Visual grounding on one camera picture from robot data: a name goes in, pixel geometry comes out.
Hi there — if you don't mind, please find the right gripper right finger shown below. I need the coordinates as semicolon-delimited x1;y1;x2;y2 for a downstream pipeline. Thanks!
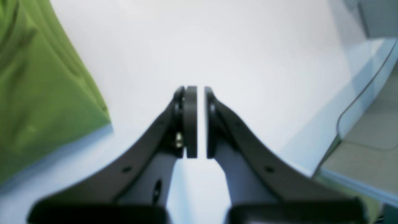
204;86;368;224

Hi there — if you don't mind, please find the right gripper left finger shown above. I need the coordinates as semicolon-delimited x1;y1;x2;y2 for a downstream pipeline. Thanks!
27;86;197;224

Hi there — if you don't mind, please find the green T-shirt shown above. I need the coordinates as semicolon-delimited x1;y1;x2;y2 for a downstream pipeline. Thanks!
0;0;111;183

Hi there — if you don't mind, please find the white bin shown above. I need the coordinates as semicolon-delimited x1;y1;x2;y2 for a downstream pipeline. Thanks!
311;0;398;224

